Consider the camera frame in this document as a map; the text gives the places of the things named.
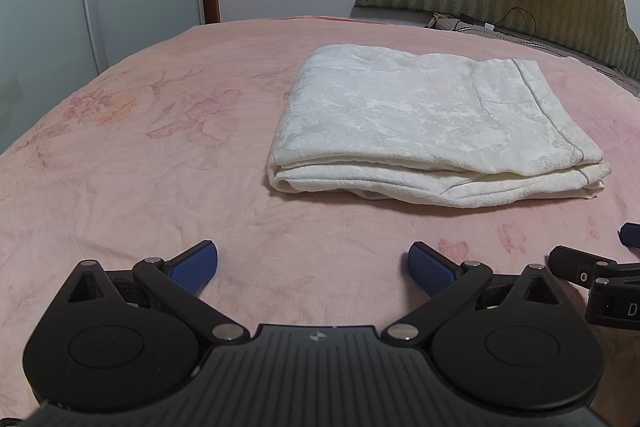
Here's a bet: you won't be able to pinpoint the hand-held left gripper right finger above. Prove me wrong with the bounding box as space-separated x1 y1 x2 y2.
382 242 565 348

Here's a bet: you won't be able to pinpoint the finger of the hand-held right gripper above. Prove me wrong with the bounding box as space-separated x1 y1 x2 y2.
548 245 640 282
619 222 640 249

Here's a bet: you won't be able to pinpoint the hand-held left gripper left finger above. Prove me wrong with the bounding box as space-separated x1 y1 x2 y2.
65 239 251 347

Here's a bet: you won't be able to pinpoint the white pants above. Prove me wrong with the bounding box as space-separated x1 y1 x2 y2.
266 43 612 210

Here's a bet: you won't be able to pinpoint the pink floral blanket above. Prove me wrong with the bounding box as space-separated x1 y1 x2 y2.
0 16 640 427

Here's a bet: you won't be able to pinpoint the beige pillow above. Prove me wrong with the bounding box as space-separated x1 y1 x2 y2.
425 12 640 88

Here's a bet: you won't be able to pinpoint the white wardrobe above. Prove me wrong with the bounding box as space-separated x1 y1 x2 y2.
0 0 202 156

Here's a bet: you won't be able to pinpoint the black cable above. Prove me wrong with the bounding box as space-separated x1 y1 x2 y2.
492 7 553 46

